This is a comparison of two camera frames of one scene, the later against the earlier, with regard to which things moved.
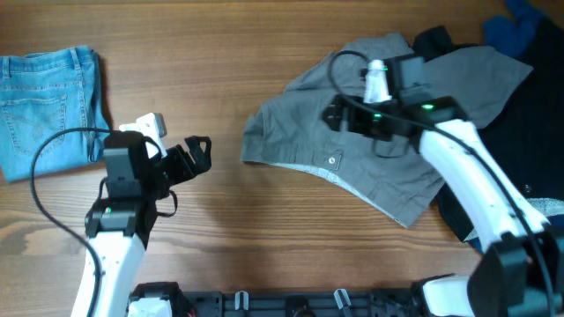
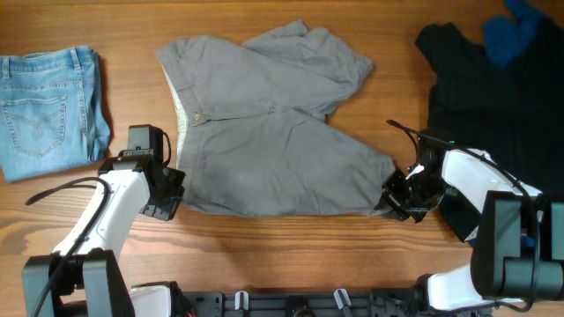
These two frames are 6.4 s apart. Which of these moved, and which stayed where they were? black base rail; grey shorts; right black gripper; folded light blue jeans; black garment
Moved: grey shorts; right black gripper
Stayed: black garment; black base rail; folded light blue jeans
